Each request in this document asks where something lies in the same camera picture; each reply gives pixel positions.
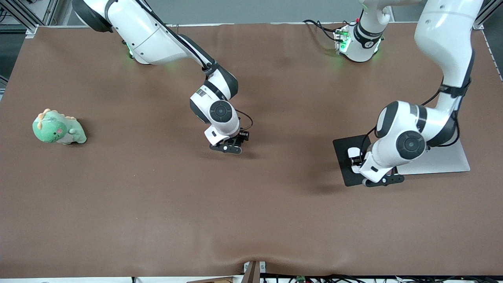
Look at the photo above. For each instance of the black mouse pad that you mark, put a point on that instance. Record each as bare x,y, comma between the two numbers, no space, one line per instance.
342,157

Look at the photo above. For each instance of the green dinosaur plush toy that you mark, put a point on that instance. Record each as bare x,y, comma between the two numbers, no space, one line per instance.
55,129

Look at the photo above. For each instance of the white computer mouse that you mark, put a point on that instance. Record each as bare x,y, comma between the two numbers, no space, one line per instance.
353,151

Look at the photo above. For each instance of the small metal bracket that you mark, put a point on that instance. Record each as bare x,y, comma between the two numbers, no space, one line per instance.
262,267

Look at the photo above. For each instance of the brown table cover mat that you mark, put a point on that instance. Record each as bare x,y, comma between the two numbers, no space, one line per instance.
251,216

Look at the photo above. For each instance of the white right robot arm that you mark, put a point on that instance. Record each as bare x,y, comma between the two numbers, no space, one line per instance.
149,35

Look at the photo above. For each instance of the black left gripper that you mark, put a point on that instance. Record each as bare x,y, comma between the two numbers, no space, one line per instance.
357,160

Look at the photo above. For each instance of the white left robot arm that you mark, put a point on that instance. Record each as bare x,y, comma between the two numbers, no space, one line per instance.
444,35

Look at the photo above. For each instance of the silver laptop with apple logo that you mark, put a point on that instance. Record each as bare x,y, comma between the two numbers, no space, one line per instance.
452,165

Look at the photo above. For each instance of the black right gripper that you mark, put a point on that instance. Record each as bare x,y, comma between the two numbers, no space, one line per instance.
238,138

